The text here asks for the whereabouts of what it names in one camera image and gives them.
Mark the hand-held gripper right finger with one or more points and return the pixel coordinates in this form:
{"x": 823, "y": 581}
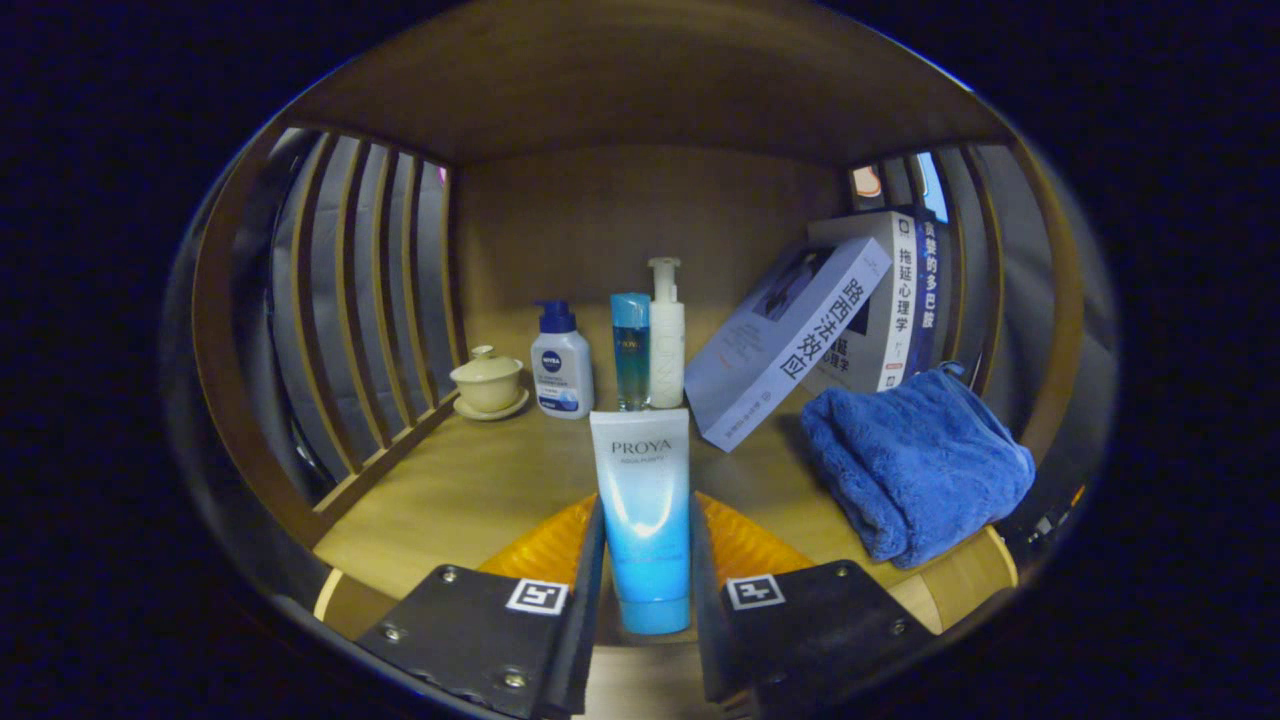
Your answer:
{"x": 810, "y": 630}

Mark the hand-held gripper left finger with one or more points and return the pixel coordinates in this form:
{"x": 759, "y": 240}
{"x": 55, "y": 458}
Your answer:
{"x": 490, "y": 630}

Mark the blue and white cleanser tube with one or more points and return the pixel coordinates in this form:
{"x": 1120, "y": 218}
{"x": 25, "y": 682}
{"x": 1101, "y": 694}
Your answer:
{"x": 640, "y": 500}

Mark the wooden countertop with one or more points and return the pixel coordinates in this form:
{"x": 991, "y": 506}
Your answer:
{"x": 480, "y": 480}

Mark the wooden cabinet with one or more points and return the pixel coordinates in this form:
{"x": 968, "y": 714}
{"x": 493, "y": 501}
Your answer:
{"x": 640, "y": 80}

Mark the blue towel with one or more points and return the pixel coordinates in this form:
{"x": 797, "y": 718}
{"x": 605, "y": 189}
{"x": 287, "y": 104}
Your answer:
{"x": 920, "y": 460}

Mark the cream lidded teacup with saucer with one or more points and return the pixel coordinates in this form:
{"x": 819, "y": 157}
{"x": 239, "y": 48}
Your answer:
{"x": 487, "y": 385}

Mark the white bottle with blue cap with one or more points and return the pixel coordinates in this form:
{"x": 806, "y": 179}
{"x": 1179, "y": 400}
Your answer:
{"x": 562, "y": 375}

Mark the lavender book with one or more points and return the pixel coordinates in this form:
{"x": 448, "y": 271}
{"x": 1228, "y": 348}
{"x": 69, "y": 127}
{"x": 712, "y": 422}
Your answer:
{"x": 780, "y": 345}

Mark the teal blue bottle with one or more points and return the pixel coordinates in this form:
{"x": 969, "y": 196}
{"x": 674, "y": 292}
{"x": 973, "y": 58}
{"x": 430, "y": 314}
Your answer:
{"x": 631, "y": 350}

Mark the white pump bottle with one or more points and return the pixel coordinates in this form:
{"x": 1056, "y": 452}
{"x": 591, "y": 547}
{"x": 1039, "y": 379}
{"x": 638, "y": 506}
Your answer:
{"x": 667, "y": 340}

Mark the white book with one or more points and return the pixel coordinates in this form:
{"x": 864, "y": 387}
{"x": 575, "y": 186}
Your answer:
{"x": 890, "y": 310}

